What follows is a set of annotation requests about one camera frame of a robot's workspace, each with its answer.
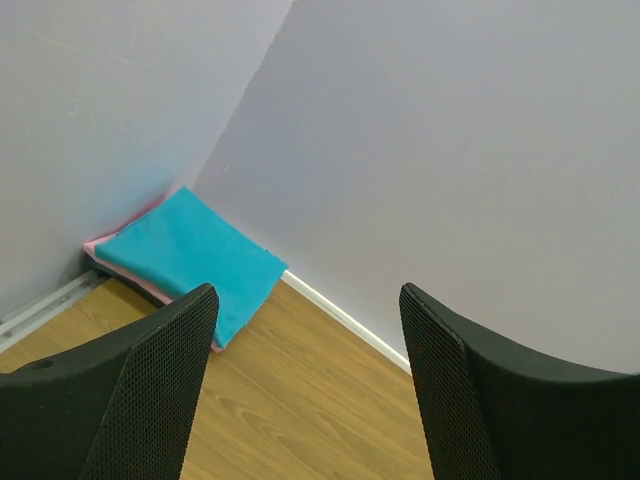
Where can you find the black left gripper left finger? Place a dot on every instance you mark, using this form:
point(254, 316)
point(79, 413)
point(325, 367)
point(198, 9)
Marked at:
point(118, 407)

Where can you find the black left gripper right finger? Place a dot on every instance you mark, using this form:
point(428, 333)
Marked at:
point(492, 408)

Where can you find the folded pink t-shirt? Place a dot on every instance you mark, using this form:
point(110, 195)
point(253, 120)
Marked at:
point(168, 248)

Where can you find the folded cyan t-shirt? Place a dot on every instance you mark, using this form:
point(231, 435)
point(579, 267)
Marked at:
point(251, 274)

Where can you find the aluminium table edge rail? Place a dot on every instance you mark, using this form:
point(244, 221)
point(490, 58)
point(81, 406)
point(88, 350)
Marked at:
point(29, 317)

